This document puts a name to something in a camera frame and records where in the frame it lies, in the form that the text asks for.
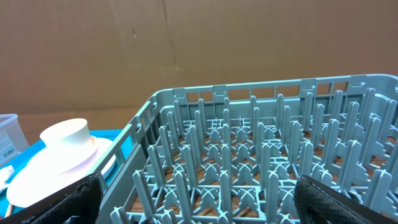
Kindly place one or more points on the grey dishwasher rack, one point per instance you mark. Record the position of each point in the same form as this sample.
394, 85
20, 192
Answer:
233, 153

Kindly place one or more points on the teal serving tray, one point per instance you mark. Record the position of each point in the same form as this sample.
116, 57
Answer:
20, 161

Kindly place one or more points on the upper wooden chopstick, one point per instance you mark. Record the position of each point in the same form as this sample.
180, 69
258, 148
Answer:
9, 210

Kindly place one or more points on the clear plastic bin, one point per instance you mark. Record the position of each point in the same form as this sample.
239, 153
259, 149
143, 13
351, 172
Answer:
13, 141

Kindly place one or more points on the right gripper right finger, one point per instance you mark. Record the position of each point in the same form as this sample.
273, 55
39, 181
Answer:
316, 202

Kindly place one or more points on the large white plate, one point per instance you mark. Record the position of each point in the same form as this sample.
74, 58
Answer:
32, 184

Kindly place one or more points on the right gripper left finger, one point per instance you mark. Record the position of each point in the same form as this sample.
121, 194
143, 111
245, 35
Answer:
77, 203

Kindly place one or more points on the white cup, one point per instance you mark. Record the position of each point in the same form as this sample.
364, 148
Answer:
69, 133

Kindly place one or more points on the white napkin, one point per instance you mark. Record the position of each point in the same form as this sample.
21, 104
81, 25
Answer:
5, 175

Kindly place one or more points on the cardboard backdrop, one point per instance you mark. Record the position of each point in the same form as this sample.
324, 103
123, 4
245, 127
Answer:
81, 55

